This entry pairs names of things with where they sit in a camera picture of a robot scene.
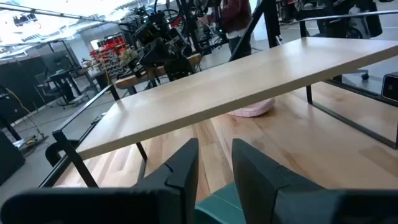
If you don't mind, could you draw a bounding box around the pale pink slide sandal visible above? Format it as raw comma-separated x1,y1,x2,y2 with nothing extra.
226,98,276,118

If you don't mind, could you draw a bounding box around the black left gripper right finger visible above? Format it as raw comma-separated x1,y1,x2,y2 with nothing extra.
231,138,398,224

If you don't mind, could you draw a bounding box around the small potted green plant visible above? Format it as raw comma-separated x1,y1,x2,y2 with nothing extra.
119,48,139,70

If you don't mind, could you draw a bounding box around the black box on floor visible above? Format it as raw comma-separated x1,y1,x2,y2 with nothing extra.
0,130,26,187

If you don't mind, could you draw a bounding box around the teal slide sandal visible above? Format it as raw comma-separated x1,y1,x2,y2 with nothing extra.
195,182,247,224

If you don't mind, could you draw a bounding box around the black office chair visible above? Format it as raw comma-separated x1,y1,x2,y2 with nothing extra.
312,0,384,81

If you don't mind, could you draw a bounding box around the wooden shelf with black frame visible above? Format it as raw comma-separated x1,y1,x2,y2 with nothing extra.
39,9,398,189

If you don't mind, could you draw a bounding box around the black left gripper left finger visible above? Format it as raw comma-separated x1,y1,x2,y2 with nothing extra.
0,138,200,224

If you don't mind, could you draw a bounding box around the black partition panel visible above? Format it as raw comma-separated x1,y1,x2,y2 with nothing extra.
0,55,49,125

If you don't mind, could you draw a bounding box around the person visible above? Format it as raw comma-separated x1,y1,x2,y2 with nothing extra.
198,0,253,62

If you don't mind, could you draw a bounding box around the wooden background work table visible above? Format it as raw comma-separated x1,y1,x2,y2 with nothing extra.
114,52,203,96

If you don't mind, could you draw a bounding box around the red storage bin rack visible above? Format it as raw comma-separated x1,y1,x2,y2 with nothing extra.
89,33,131,78

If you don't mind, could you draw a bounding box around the black desk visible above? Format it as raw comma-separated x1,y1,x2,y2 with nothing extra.
45,67,91,109

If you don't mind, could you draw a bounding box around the black camera box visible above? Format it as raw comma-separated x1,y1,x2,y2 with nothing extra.
381,72,398,103

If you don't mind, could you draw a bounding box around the yellow cable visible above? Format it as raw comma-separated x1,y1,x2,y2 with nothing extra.
4,88,46,139

